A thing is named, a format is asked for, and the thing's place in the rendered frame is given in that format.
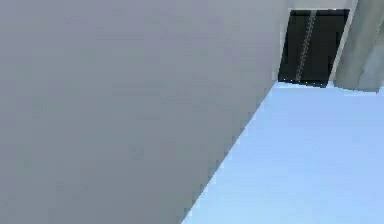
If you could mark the black double room door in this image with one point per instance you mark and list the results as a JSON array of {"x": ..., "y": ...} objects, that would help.
[{"x": 325, "y": 50}]

